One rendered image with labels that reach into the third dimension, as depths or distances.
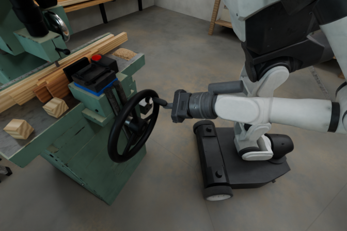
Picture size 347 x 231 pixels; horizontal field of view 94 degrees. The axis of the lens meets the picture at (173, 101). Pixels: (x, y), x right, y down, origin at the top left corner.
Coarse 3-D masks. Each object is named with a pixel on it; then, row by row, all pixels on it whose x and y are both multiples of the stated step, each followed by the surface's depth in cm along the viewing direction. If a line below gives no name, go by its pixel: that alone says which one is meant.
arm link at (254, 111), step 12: (228, 96) 42; (240, 96) 42; (264, 96) 41; (216, 108) 44; (228, 108) 42; (240, 108) 40; (252, 108) 39; (264, 108) 38; (228, 120) 43; (240, 120) 41; (252, 120) 39; (264, 120) 39
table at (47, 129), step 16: (128, 48) 81; (128, 64) 71; (144, 64) 82; (128, 96) 62; (16, 112) 50; (32, 112) 51; (64, 112) 51; (80, 112) 56; (112, 112) 56; (0, 128) 46; (48, 128) 47; (64, 128) 52; (0, 144) 43; (16, 144) 43; (32, 144) 45; (48, 144) 49; (16, 160) 42
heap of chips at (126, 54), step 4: (120, 48) 78; (124, 48) 78; (116, 52) 75; (120, 52) 75; (124, 52) 75; (128, 52) 75; (132, 52) 76; (120, 56) 74; (124, 56) 74; (128, 56) 74; (132, 56) 75
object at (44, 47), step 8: (16, 32) 51; (24, 32) 51; (24, 40) 51; (32, 40) 49; (40, 40) 48; (48, 40) 49; (56, 40) 51; (24, 48) 55; (32, 48) 52; (40, 48) 50; (48, 48) 50; (64, 48) 54; (40, 56) 53; (48, 56) 51; (56, 56) 53; (64, 56) 55
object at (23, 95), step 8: (112, 40) 77; (120, 40) 82; (96, 48) 71; (104, 48) 75; (112, 48) 79; (64, 64) 62; (24, 88) 52; (32, 88) 54; (16, 96) 50; (24, 96) 52; (32, 96) 55
